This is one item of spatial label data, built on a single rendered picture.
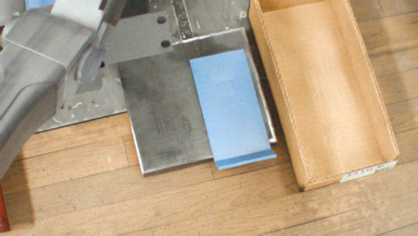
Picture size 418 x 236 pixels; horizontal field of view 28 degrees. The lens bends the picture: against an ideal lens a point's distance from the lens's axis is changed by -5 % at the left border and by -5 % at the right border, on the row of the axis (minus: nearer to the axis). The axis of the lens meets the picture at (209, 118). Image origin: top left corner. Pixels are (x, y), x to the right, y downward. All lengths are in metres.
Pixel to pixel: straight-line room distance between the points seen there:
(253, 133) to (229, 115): 0.04
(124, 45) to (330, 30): 0.36
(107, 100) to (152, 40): 0.24
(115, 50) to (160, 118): 0.22
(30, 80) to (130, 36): 0.20
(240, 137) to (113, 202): 0.18
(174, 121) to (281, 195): 0.16
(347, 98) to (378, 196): 0.13
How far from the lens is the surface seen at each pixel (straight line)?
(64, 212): 1.07
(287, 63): 1.12
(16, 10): 1.08
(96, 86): 0.93
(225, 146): 1.06
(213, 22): 1.14
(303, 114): 1.10
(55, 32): 0.74
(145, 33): 0.88
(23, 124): 0.69
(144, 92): 1.08
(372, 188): 1.09
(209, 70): 1.09
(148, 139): 1.06
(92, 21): 0.79
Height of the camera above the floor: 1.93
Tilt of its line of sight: 71 degrees down
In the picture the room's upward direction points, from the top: 5 degrees clockwise
